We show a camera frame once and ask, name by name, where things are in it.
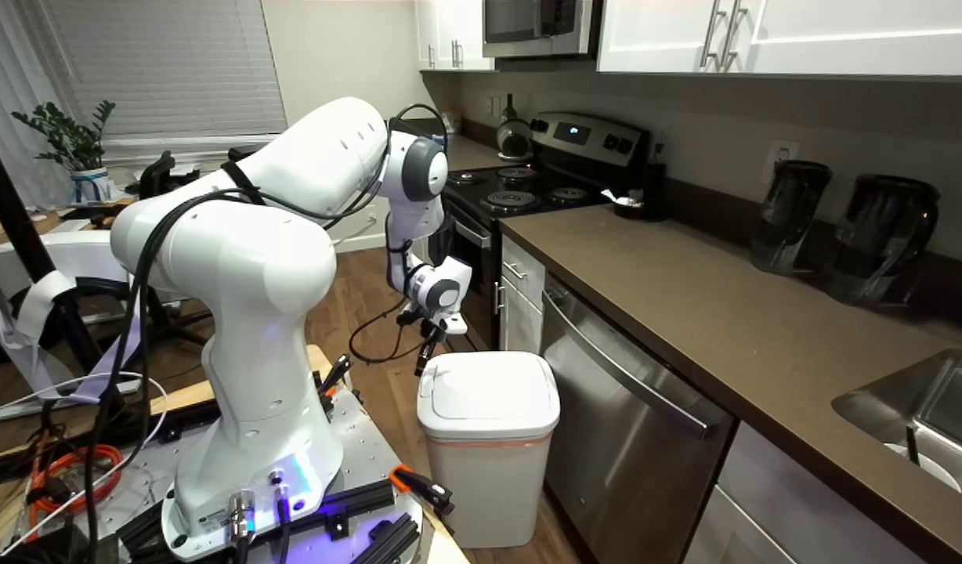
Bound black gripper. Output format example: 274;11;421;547
412;309;451;378

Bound white plastic trash can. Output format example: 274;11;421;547
412;347;565;554

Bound black electric stove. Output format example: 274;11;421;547
427;109;656;354

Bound black orange-tipped clamp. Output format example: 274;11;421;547
387;464;456;518
316;354;357;414

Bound grey robot mounting platform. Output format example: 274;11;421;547
81;386;428;564

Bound white base cabinet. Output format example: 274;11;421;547
494;233;551;358

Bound dark dish towel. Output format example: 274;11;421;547
427;216;456;270

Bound black metal bar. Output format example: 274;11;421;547
316;480;427;564

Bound stainless steel dishwasher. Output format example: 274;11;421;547
538;277;739;564

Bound dark metal kettle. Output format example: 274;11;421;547
492;90;537;162

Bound dark bowl with white spoon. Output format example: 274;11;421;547
598;185;661;224

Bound black stand with clamp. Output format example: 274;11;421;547
130;146;208;200

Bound stainless microwave oven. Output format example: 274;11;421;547
478;0;598;62

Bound white chair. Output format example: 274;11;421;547
0;224;139;307

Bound green potted plant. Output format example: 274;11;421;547
10;96;120;208

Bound slim black glossy canister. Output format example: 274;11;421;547
752;157;832;279

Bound white window blinds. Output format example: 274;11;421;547
37;0;288;146

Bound stainless cabinet under sink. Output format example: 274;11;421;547
679;421;928;564

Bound black diagonal pole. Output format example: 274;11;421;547
0;116;102;372

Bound wide black glossy canister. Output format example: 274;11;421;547
827;174;942;313

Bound stainless steel sink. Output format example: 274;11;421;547
831;347;962;498

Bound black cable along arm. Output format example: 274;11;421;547
81;96;455;564

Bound pale lavender strap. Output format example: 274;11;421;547
16;270;149;409

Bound narrow white wall cabinet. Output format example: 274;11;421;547
412;0;497;75

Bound orange coiled cable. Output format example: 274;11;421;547
22;442;127;527

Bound white wall cabinet with handles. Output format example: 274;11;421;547
594;0;962;82

